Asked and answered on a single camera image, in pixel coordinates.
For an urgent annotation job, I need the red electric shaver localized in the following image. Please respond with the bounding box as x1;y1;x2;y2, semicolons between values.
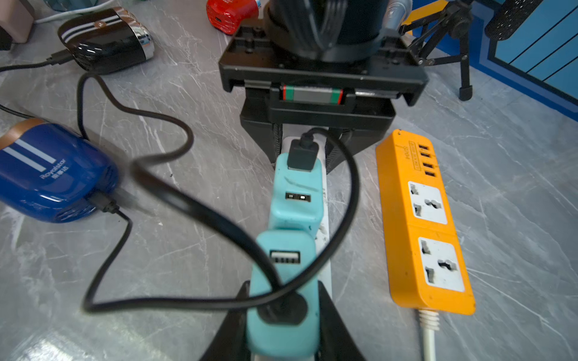
206;0;262;35

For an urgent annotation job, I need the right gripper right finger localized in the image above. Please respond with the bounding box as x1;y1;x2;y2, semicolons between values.
317;281;366;361

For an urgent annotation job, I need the white power strip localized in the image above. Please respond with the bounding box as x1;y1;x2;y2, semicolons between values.
268;136;331;254

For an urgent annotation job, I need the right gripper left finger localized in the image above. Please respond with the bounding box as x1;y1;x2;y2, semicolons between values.
200;309;251;361

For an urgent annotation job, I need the yellow power strip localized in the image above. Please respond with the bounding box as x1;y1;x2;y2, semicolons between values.
376;129;476;315

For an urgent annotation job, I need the pink USB charger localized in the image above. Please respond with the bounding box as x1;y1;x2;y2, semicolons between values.
1;0;35;44

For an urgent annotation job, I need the white cable of yellow strip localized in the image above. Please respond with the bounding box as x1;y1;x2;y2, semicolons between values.
417;308;441;361

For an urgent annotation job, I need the teal charger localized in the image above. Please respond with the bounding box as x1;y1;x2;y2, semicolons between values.
268;153;324;238
245;229;321;359

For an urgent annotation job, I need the black electric shaver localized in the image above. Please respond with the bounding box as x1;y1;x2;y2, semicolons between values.
57;7;155;75

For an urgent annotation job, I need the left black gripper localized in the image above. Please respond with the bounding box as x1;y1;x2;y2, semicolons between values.
218;1;428;162

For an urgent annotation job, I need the blue electric shaver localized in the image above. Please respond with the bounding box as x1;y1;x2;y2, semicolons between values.
1;118;119;224

